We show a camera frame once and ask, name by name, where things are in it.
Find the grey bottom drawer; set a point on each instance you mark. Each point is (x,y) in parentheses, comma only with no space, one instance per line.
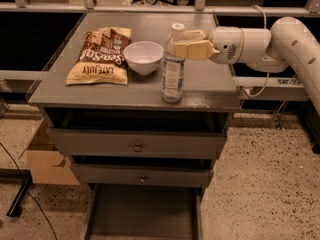
(132,212)

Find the grey drawer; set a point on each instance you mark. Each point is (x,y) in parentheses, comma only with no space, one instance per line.
(178,145)
(132,212)
(129,175)

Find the white bowl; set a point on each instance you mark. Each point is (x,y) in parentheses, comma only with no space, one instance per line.
(143,57)

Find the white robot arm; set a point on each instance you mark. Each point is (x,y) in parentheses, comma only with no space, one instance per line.
(288,43)

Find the round brass middle knob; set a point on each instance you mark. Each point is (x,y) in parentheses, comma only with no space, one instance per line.
(143,179)

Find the grey drawer cabinet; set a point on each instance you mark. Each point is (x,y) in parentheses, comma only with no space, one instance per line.
(209,99)

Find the black metal floor bar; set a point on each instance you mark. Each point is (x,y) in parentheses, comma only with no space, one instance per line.
(15,209)

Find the round brass top knob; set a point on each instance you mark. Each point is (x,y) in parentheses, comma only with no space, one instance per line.
(137,147)

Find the clear plastic water bottle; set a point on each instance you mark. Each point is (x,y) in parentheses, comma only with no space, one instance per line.
(172,67)

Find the cardboard box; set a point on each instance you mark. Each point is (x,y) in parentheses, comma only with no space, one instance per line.
(46,163)

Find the grey middle drawer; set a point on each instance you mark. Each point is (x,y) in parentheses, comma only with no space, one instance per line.
(129,175)

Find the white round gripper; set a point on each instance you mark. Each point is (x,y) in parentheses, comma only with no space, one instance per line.
(226,45)

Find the brown yellow chips bag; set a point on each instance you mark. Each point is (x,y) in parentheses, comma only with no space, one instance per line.
(101,59)

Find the grey top drawer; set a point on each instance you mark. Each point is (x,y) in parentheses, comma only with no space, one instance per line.
(178,145)

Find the round brass knob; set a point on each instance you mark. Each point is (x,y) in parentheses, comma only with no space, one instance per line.
(143,179)
(137,147)

